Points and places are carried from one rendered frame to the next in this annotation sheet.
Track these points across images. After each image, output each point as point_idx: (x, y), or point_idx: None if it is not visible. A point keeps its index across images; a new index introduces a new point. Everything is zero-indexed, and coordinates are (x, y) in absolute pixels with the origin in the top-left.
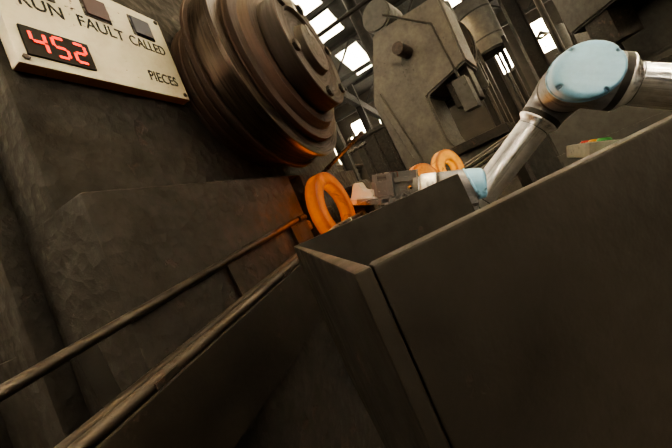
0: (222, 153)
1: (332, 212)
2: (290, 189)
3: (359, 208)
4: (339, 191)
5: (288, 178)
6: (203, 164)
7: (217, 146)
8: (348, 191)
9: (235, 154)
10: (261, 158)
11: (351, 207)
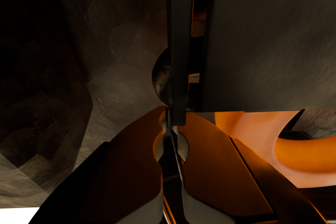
0: (327, 131)
1: (160, 51)
2: (313, 113)
3: (43, 79)
4: (277, 157)
5: (292, 128)
6: None
7: (326, 137)
8: (82, 129)
9: (305, 132)
10: (291, 139)
11: (270, 118)
